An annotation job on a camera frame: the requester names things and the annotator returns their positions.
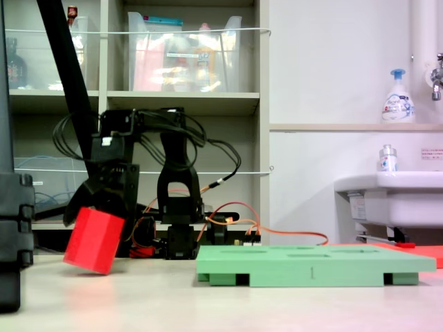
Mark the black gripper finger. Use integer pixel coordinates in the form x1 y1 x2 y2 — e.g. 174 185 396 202
62 181 102 228
119 186 141 231

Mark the red octagonal pillar block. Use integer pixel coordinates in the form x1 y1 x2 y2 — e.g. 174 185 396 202
62 206 126 276

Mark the clear plastic tray bin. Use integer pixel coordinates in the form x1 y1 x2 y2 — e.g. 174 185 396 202
13 145 96 224

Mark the black table clamp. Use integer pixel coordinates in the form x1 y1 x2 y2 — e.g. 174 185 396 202
206 211 240 247

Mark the pink folder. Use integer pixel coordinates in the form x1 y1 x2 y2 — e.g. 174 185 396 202
133 37 165 91

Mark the circuit board with connectors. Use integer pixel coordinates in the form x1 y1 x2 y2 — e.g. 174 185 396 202
230 230 262 248

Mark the dark glass bottle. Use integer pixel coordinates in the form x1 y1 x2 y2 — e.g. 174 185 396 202
5 37 28 90

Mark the yellow label bottle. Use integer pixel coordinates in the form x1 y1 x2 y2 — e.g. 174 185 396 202
193 22 219 93

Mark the teal edged package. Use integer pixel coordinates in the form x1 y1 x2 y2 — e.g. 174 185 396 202
143 15 183 34

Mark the green shape sorting board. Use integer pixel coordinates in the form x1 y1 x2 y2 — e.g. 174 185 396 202
195 243 437 288

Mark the large clear storage bin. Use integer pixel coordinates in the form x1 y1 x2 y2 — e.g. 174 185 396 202
127 12 243 93

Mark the bottle with red cap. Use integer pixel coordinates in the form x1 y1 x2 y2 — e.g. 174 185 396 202
66 5 86 66

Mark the beige shelf unit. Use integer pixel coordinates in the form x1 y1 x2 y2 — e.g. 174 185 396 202
0 0 271 255

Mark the small clear sanitizer bottle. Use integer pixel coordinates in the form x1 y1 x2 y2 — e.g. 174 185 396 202
377 144 398 173

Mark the white sink basin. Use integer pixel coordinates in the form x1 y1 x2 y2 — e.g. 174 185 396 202
334 171 443 243

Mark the white blue soap pump bottle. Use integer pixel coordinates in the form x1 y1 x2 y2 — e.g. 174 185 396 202
381 68 416 125

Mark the chrome faucet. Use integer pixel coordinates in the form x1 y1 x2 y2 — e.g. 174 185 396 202
424 52 443 102

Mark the white shelf cord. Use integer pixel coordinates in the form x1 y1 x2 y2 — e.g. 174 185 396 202
13 165 275 176
5 27 272 37

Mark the black wrist wire loop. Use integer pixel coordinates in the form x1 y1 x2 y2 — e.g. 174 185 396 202
51 113 91 162

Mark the black base wire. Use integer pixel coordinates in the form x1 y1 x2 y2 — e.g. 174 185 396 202
193 136 242 190

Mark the long orange cable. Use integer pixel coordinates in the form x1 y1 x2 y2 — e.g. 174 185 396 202
194 202 329 247

